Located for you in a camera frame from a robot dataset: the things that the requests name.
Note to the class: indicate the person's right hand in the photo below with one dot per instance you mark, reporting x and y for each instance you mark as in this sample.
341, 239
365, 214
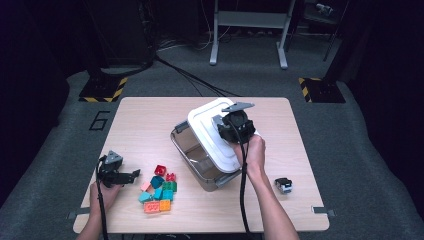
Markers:
255, 156

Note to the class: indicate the orange toy block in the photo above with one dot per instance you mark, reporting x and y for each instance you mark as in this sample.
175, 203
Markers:
165, 205

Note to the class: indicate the grey transparent storage box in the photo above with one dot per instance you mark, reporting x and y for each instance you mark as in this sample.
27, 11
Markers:
191, 141

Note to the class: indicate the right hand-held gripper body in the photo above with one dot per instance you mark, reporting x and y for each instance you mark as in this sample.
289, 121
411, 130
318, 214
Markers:
238, 128

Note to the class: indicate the black striped stand base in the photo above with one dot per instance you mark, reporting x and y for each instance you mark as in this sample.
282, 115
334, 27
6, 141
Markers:
100, 90
325, 91

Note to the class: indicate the small red toy block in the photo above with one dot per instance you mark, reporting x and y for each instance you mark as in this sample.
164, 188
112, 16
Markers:
170, 177

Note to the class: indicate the white metal desk frame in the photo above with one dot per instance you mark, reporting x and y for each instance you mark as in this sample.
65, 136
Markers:
250, 19

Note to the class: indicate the person's left hand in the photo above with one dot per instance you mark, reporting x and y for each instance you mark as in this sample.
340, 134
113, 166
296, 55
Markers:
103, 200

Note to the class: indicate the white toy car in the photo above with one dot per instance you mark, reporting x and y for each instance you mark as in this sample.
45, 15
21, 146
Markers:
284, 186

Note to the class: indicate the black cabinet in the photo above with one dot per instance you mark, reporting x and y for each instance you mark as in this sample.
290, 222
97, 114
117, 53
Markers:
120, 30

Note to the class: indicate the grey table edge bracket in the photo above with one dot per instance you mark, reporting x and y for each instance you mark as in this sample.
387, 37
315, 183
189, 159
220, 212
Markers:
75, 213
322, 210

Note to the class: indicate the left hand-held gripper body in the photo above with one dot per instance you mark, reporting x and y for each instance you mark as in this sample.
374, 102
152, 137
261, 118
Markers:
110, 175

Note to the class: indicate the dark teal toy block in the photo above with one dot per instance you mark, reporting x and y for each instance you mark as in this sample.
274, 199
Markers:
156, 182

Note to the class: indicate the grey device on shelf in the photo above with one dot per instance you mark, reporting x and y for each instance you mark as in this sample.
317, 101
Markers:
325, 8

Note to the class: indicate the green toy block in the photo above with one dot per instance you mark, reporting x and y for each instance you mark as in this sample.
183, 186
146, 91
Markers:
169, 186

